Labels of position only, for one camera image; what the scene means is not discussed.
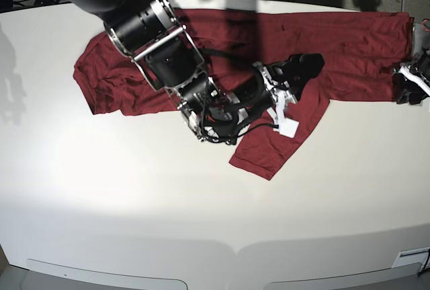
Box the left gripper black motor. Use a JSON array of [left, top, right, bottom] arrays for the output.
[[392, 58, 430, 105]]

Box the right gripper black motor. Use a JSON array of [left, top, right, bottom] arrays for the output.
[[231, 54, 325, 129]]

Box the dark red long-sleeve shirt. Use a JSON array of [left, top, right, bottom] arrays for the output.
[[73, 7, 415, 181]]

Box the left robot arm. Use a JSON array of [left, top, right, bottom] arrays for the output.
[[392, 19, 429, 105]]

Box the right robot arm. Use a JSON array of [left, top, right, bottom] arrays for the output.
[[69, 0, 325, 145]]

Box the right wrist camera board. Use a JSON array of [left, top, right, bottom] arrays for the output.
[[274, 118, 300, 138]]

